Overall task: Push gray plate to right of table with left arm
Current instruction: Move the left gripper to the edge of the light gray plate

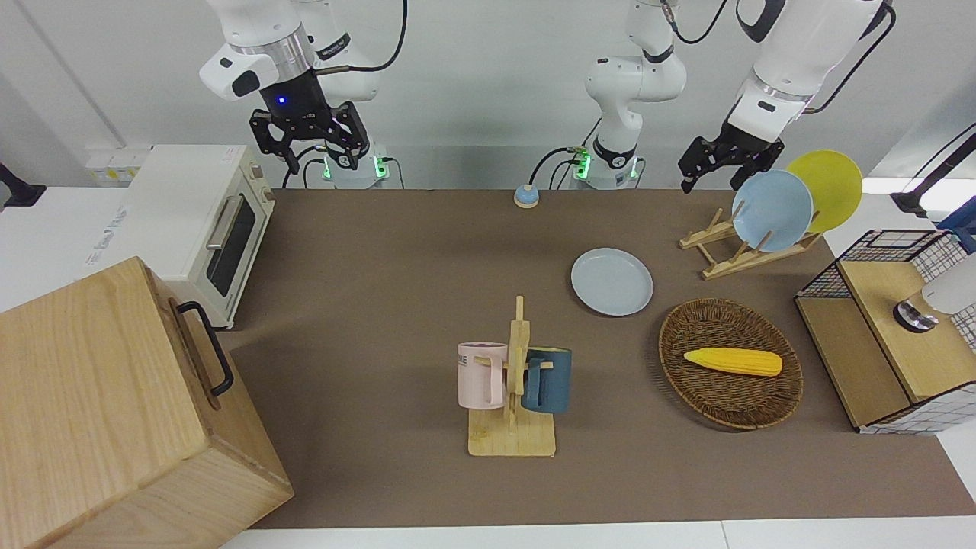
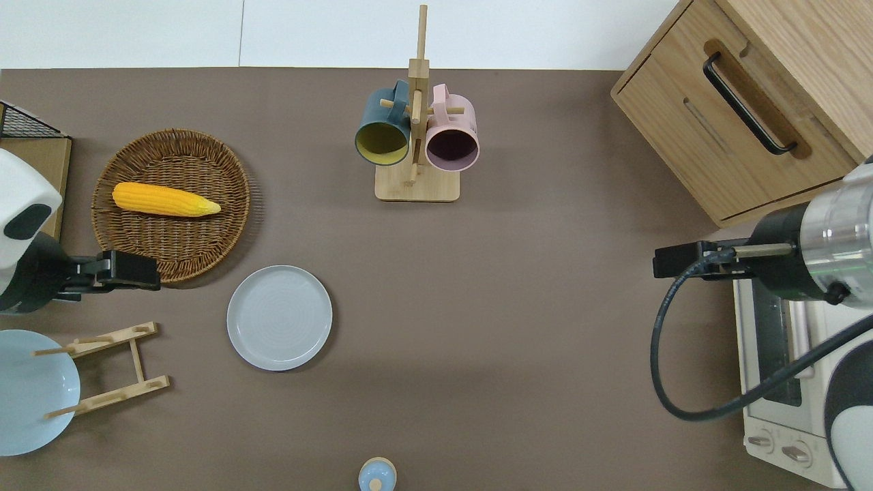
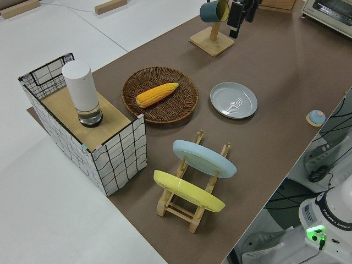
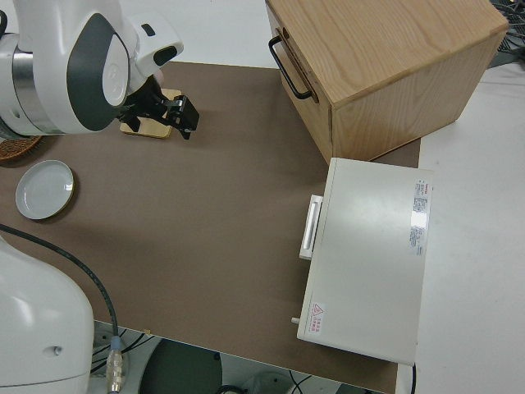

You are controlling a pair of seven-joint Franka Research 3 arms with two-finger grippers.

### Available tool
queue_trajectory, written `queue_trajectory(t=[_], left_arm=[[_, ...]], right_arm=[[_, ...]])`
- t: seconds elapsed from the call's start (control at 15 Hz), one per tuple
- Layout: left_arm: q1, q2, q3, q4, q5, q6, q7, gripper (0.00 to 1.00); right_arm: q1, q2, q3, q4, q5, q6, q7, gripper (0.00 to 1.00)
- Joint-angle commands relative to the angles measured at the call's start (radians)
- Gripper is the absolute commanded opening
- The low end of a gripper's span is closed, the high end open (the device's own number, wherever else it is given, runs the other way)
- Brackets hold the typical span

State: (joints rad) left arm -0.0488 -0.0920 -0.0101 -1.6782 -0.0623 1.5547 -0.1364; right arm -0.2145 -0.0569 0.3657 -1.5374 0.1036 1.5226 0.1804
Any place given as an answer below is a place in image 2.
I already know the wooden cabinet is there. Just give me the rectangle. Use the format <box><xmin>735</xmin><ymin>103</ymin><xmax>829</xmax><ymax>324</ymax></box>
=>
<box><xmin>610</xmin><ymin>0</ymin><xmax>873</xmax><ymax>229</ymax></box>

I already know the gray round plate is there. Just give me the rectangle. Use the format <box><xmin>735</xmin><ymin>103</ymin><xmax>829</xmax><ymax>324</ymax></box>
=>
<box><xmin>226</xmin><ymin>265</ymin><xmax>334</xmax><ymax>372</ymax></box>

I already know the teal mug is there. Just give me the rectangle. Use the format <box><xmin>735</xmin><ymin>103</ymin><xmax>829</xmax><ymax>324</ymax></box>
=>
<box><xmin>354</xmin><ymin>80</ymin><xmax>413</xmax><ymax>166</ymax></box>

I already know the light blue plate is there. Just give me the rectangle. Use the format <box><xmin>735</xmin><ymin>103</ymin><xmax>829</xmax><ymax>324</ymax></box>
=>
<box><xmin>0</xmin><ymin>329</ymin><xmax>81</xmax><ymax>457</ymax></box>

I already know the pink mug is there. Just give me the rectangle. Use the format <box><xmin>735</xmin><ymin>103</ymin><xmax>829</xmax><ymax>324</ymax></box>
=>
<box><xmin>424</xmin><ymin>83</ymin><xmax>481</xmax><ymax>173</ymax></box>

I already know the black cabinet handle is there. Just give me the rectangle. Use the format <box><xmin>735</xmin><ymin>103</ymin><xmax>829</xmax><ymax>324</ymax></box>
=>
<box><xmin>702</xmin><ymin>53</ymin><xmax>799</xmax><ymax>156</ymax></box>

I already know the wooden mug tree stand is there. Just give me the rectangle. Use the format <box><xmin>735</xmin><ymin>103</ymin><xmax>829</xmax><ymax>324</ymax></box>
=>
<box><xmin>374</xmin><ymin>4</ymin><xmax>461</xmax><ymax>203</ymax></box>

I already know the brown table mat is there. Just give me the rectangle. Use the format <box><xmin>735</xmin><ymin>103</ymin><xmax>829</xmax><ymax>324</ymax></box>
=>
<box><xmin>0</xmin><ymin>67</ymin><xmax>873</xmax><ymax>491</ymax></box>

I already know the wooden plate rack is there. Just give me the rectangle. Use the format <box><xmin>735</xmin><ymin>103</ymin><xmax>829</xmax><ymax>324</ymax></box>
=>
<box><xmin>32</xmin><ymin>321</ymin><xmax>171</xmax><ymax>419</ymax></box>

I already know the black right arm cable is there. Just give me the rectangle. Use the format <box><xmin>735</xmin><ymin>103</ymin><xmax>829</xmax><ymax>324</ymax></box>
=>
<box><xmin>650</xmin><ymin>247</ymin><xmax>873</xmax><ymax>422</ymax></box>

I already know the brown wicker basket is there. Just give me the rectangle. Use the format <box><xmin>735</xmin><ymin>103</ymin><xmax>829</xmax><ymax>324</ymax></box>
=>
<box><xmin>91</xmin><ymin>128</ymin><xmax>253</xmax><ymax>284</ymax></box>

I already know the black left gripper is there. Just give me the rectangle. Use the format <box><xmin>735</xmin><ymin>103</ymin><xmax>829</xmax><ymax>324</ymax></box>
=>
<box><xmin>0</xmin><ymin>232</ymin><xmax>162</xmax><ymax>315</ymax></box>

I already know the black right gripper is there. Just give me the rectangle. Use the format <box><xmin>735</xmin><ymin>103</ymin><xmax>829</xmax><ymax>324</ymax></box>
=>
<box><xmin>653</xmin><ymin>203</ymin><xmax>855</xmax><ymax>305</ymax></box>

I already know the small blue bell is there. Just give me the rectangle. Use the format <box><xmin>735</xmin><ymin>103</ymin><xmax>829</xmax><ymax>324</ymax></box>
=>
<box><xmin>358</xmin><ymin>457</ymin><xmax>398</xmax><ymax>491</ymax></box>

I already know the yellow corn cob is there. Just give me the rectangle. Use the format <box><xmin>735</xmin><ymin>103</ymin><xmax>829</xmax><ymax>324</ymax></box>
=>
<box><xmin>112</xmin><ymin>181</ymin><xmax>222</xmax><ymax>218</ymax></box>

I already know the white toaster oven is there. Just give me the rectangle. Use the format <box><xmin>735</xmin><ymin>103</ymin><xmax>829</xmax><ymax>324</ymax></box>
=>
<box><xmin>732</xmin><ymin>239</ymin><xmax>861</xmax><ymax>489</ymax></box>

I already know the black wire wooden shelf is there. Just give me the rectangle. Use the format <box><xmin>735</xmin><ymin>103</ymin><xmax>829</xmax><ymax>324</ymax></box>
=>
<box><xmin>0</xmin><ymin>101</ymin><xmax>72</xmax><ymax>241</ymax></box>

